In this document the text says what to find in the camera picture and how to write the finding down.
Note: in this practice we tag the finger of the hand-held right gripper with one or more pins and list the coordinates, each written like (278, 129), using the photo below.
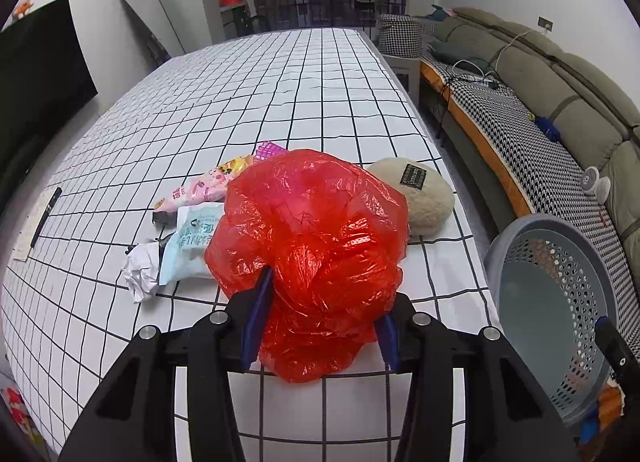
(614, 348)

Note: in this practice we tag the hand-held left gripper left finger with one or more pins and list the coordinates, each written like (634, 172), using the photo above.
(257, 314)

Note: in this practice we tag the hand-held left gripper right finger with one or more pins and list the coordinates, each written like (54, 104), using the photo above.
(389, 342)

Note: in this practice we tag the red plastic bag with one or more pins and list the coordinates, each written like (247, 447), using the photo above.
(310, 242)

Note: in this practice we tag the grey perforated plastic basket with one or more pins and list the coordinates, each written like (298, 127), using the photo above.
(540, 292)

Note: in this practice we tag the light blue wipes packet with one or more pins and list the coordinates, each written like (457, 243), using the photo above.
(187, 247)

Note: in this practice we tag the white paper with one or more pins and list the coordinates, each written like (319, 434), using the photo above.
(140, 269)

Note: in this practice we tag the pink snack packet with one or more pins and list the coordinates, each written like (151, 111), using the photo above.
(200, 189)

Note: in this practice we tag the beige plush round cushion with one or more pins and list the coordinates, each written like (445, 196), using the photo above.
(430, 207)

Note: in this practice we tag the pink plastic mesh cone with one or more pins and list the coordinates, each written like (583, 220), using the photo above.
(267, 150)

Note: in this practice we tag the orange and blue item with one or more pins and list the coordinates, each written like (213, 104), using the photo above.
(602, 409)

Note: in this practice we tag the small white round fan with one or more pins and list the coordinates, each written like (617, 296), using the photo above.
(595, 183)

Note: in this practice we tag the small blue object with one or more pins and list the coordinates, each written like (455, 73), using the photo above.
(547, 127)

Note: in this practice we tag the black pen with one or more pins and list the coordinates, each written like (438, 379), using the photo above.
(47, 214)

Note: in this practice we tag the houndstooth sofa cover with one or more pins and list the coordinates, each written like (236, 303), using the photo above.
(500, 112)

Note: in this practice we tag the red printed object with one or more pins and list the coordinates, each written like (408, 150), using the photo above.
(14, 407)

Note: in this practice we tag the olive green sofa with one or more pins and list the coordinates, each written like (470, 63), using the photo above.
(575, 87)

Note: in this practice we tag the white plastic stool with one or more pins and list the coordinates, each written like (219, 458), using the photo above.
(407, 70)

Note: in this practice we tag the black power strip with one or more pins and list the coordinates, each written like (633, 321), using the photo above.
(475, 78)

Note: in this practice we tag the white low cabinet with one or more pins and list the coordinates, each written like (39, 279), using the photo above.
(232, 20)

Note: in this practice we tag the dark teal pillow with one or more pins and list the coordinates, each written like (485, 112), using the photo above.
(450, 52)

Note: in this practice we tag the houndstooth square cushion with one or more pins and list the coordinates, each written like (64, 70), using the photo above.
(400, 35)

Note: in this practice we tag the black flat television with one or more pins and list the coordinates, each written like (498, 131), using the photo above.
(35, 92)

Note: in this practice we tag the orange white plush toy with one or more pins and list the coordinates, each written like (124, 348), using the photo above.
(22, 3)

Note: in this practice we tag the leaning wall mirror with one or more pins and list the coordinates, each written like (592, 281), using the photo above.
(155, 22)

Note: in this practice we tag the wall socket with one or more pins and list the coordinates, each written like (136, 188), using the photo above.
(545, 24)

